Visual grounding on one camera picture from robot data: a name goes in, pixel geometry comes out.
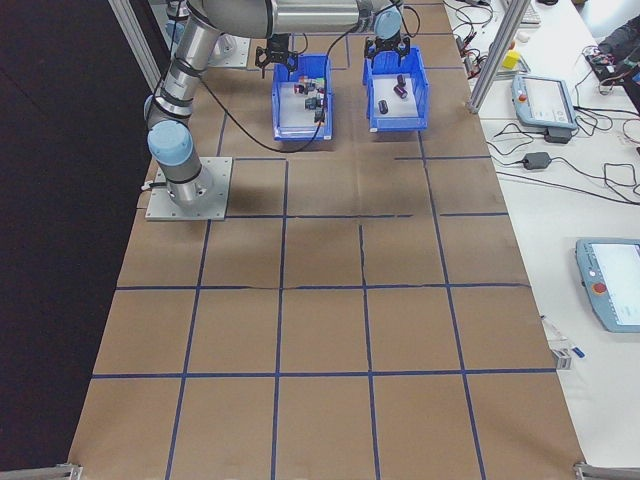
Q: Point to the white contact block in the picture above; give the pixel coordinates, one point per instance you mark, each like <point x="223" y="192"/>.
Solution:
<point x="319" y="95"/>

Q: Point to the red mushroom push button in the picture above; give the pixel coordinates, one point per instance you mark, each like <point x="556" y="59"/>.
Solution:
<point x="299" y="89"/>

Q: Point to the grey teach pendant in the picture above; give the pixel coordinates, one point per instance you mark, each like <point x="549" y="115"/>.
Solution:
<point x="545" y="100"/>
<point x="615" y="285"/>

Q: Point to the metal corner bracket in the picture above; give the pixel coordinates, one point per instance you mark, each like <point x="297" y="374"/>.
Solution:
<point x="45" y="472"/>

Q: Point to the blue bin with capacitors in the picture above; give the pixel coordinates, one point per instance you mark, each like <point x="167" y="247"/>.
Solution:
<point x="397" y="125"/>

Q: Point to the blue bin with buttons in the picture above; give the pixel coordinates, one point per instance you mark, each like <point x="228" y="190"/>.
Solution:
<point x="302" y="134"/>

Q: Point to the black green switch block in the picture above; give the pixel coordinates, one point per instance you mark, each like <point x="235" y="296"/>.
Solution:
<point x="312" y="104"/>

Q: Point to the orange push button switch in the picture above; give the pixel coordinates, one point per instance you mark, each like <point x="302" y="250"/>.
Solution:
<point x="304" y="79"/>

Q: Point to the aluminium post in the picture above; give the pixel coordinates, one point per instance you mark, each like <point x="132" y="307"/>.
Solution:
<point x="492" y="60"/>

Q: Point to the small grey box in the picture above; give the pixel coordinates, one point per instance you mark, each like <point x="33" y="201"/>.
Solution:
<point x="562" y="359"/>

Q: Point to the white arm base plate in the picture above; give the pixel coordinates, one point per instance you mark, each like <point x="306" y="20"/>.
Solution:
<point x="215" y="200"/>
<point x="242" y="57"/>

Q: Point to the white keyboard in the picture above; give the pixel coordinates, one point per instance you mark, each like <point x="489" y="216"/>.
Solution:
<point x="531" y="12"/>

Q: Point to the black frame cover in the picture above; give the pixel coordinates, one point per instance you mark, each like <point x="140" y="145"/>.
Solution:
<point x="50" y="200"/>

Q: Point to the black power adapter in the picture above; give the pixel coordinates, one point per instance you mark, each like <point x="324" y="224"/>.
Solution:
<point x="536" y="160"/>
<point x="559" y="136"/>

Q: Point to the yellow cube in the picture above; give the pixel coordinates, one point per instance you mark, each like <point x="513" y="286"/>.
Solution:
<point x="511" y="59"/>

